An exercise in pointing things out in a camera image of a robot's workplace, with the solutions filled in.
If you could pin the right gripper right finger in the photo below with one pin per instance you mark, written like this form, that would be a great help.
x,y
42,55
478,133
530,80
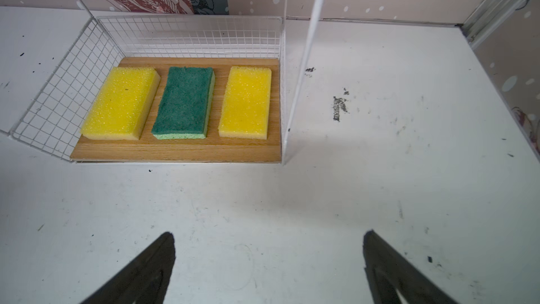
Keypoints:
x,y
391,277

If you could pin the dark green sponge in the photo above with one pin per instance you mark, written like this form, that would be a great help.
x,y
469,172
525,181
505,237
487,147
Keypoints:
x,y
184,109

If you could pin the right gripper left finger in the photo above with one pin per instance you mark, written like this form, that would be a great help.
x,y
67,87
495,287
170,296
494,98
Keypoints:
x,y
145,279

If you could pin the yellow sponge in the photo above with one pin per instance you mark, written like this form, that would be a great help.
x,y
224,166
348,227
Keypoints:
x,y
246,103
122,105

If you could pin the white wire wooden shelf unit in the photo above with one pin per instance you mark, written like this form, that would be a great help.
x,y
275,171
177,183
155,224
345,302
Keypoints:
x,y
188,36

